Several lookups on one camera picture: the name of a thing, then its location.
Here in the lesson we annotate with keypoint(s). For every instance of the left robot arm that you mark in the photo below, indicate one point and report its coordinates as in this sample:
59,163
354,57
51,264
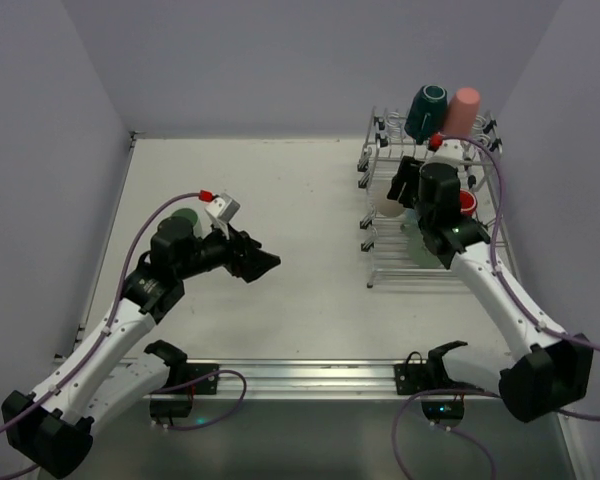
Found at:
55,424

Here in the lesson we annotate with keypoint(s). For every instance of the metal dish rack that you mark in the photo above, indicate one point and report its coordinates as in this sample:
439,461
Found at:
384,146

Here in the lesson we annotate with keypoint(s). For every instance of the aluminium mounting rail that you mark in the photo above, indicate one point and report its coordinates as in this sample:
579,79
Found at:
259,380

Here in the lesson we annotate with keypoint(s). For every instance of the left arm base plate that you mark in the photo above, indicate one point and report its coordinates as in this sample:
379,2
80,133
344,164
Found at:
191,379

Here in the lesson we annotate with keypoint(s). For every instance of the green cup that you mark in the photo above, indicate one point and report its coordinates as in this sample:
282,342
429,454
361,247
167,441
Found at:
193,219

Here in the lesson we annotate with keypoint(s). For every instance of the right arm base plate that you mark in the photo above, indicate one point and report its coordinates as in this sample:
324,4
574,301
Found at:
418,373

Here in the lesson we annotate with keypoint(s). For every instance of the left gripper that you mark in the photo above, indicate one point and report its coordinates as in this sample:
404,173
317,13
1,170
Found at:
240,252

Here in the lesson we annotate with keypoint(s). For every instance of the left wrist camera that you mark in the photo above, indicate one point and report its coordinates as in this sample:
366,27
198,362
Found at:
221,211

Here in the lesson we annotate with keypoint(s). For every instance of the dark green mug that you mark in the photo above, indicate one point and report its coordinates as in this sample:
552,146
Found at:
426,113

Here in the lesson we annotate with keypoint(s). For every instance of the beige tall cup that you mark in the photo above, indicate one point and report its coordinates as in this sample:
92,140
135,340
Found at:
385,206

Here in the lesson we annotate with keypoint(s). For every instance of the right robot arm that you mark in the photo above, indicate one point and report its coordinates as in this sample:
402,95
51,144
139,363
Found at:
551,369

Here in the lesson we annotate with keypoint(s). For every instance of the light green mug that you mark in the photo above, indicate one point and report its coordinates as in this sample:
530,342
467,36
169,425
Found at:
416,249

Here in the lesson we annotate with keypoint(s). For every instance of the pink cup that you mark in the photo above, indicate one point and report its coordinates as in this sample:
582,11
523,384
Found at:
461,113

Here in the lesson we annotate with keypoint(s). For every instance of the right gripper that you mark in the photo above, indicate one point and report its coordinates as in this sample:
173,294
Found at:
403,182

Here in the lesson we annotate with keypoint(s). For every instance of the red mug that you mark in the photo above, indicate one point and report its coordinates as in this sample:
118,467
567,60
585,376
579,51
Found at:
468,202

